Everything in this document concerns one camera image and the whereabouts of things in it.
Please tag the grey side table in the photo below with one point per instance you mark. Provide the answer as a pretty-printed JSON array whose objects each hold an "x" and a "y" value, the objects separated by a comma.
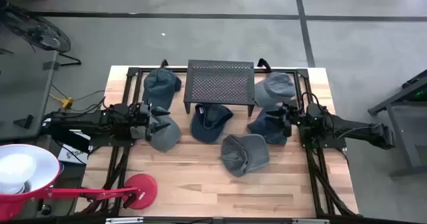
[{"x": 23, "y": 90}]

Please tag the black floor fan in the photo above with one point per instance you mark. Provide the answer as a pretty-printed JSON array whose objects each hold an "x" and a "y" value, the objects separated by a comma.
[{"x": 40, "y": 34}]

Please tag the grey metal desk frame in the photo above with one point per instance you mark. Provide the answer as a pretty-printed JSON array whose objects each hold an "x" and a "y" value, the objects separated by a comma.
[{"x": 400, "y": 127}]

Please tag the black aluminium table frame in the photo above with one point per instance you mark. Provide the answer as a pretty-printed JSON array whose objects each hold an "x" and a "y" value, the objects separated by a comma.
[{"x": 132, "y": 71}]

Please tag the dark blue denim cap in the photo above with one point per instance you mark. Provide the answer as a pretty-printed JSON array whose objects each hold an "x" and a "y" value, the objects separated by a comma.
[
  {"x": 208, "y": 127},
  {"x": 263, "y": 132}
]

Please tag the black device green light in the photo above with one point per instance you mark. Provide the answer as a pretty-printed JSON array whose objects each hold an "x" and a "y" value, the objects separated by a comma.
[{"x": 418, "y": 95}]

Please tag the white printed box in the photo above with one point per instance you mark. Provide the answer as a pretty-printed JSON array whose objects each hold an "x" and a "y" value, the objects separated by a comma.
[{"x": 71, "y": 155}]

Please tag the white light bulb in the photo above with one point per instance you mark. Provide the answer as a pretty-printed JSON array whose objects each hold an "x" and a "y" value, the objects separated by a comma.
[{"x": 15, "y": 170}]

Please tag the black table bracket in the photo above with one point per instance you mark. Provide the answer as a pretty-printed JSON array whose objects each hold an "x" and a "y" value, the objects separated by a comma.
[{"x": 24, "y": 121}]

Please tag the black perforated metal rack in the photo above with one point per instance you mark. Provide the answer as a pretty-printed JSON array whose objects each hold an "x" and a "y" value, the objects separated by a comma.
[{"x": 217, "y": 84}]

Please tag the silver metal bracket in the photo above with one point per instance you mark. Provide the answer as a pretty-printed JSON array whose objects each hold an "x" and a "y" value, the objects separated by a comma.
[
  {"x": 310, "y": 221},
  {"x": 123, "y": 220}
]

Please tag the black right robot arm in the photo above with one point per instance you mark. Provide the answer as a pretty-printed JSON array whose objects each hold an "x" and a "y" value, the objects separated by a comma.
[{"x": 350, "y": 129}]

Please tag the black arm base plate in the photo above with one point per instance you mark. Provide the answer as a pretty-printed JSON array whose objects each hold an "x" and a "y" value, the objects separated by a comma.
[{"x": 333, "y": 144}]

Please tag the red desk lamp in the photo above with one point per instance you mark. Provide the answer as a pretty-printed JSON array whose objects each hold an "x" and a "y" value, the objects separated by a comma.
[{"x": 140, "y": 190}]

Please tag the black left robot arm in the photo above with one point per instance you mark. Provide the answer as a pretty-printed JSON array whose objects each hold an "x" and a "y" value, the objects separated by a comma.
[{"x": 83, "y": 125}]

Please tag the grey baseball cap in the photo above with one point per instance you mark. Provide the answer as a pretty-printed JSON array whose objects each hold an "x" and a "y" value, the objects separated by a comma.
[
  {"x": 247, "y": 157},
  {"x": 168, "y": 139},
  {"x": 275, "y": 87}
]

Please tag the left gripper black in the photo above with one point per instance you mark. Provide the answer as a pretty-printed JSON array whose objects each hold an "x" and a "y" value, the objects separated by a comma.
[{"x": 149, "y": 117}]

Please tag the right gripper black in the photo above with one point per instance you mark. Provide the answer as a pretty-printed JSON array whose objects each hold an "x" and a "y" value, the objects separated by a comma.
[{"x": 290, "y": 120}]

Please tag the blue-grey baseball cap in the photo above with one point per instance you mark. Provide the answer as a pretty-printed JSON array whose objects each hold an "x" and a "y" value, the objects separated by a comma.
[{"x": 160, "y": 87}]

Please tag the yellow power plug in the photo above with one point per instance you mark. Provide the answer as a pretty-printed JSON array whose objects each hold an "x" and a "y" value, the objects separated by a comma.
[{"x": 67, "y": 102}]

